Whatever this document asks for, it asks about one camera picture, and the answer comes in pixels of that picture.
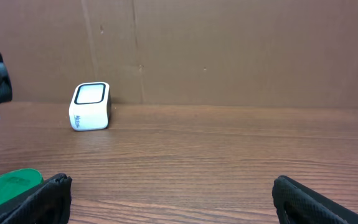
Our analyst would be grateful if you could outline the green-capped white bottle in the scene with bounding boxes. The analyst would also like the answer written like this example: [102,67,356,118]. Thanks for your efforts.
[0,169,44,205]

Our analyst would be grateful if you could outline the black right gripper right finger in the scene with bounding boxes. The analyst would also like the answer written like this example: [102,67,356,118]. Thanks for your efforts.
[272,175,358,224]

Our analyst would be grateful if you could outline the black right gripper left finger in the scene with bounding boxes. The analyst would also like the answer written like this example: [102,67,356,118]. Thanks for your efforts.
[0,173,72,224]

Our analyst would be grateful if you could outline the white barcode scanner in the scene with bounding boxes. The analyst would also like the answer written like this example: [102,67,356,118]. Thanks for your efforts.
[68,82,111,131]

